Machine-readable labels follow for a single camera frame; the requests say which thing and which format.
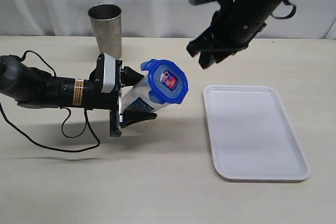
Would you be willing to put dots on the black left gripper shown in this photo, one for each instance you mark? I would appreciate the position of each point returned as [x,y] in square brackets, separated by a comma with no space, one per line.
[95,99]

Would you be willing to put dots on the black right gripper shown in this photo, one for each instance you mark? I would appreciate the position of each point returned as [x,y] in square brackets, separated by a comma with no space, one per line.
[230,31]

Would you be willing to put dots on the clear plastic jar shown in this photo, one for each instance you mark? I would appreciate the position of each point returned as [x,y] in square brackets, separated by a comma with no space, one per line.
[138,98]

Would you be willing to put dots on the blue plastic lid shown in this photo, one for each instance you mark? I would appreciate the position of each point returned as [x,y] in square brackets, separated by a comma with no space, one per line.
[167,82]

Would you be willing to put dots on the stainless steel cup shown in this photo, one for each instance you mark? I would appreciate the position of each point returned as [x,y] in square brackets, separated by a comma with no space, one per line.
[106,25]

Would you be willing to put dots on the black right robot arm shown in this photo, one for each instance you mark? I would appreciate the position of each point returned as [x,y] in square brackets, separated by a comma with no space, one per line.
[263,6]

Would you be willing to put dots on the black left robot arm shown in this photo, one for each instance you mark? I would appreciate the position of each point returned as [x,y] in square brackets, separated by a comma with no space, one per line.
[33,88]

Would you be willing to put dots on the white backdrop curtain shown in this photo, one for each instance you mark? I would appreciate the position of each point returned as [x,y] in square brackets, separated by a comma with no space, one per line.
[140,18]

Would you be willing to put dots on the white plastic tray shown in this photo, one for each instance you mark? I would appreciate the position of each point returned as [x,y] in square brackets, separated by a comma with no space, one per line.
[250,135]

